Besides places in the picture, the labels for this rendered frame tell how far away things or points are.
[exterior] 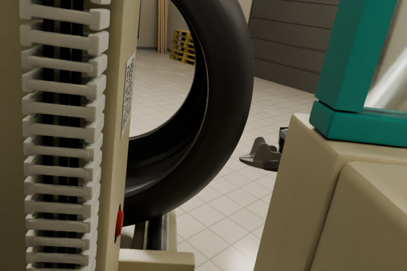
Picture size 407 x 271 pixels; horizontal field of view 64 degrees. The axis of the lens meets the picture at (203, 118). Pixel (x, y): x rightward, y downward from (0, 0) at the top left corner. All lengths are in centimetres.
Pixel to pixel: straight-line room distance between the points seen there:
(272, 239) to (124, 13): 19
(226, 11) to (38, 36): 32
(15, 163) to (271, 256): 23
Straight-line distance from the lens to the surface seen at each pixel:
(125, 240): 79
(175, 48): 864
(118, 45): 27
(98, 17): 23
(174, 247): 69
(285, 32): 763
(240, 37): 52
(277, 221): 17
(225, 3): 51
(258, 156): 74
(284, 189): 17
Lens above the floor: 131
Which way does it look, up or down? 18 degrees down
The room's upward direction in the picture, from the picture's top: 9 degrees clockwise
